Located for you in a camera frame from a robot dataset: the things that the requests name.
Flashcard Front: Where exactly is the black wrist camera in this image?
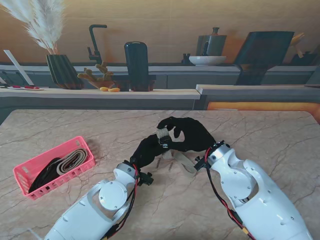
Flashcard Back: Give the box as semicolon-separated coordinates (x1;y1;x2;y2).
194;155;209;171
138;171;154;187

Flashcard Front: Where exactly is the red black left arm cable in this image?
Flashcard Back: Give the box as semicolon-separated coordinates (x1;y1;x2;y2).
99;164;140;240

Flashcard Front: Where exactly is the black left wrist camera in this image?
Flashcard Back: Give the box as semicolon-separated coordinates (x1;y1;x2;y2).
138;171;154;187

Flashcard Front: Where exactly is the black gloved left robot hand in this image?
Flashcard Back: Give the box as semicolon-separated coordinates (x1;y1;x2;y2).
129;133;173;173

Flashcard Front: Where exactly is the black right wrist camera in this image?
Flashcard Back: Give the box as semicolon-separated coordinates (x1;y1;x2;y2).
194;155;209;171

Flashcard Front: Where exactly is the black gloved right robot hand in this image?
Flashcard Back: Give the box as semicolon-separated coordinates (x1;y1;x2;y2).
157;116;217;153

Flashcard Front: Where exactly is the tan braided belt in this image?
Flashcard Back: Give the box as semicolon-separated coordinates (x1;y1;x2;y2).
55;148;89;176

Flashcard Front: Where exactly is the red black arm cable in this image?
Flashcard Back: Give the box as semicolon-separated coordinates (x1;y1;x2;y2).
99;164;140;240
204;147;256;240

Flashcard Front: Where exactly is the dark brown braided belt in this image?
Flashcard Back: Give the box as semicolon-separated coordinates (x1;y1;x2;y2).
28;157;62;194

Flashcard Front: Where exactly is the printed kitchen scene backdrop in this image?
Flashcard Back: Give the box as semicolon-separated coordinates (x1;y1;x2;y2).
0;0;320;111

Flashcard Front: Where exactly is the pale grey braided belt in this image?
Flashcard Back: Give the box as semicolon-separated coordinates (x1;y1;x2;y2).
156;127;198;179

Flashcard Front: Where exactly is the pink plastic storage basket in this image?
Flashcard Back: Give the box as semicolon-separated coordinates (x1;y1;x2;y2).
13;136;96;201

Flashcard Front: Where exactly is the red black right arm cable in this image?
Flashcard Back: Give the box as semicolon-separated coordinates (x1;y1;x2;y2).
204;147;256;240

